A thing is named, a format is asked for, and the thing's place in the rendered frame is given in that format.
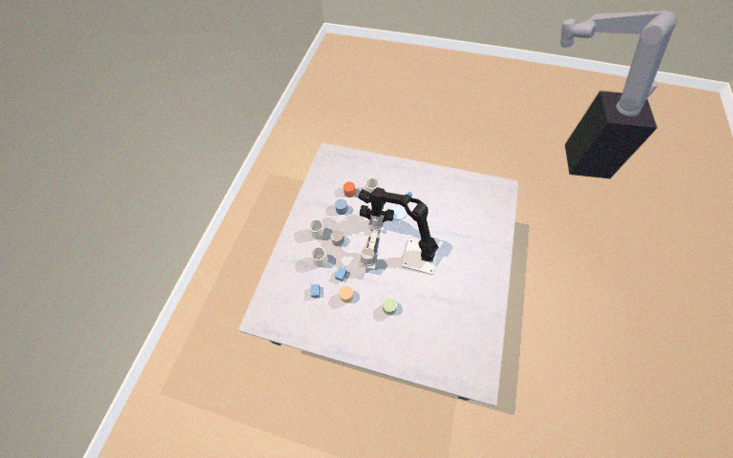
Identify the orange cylinder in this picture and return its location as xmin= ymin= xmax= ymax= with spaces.
xmin=344 ymin=182 xmax=356 ymax=198
xmin=339 ymin=286 xmax=354 ymax=303

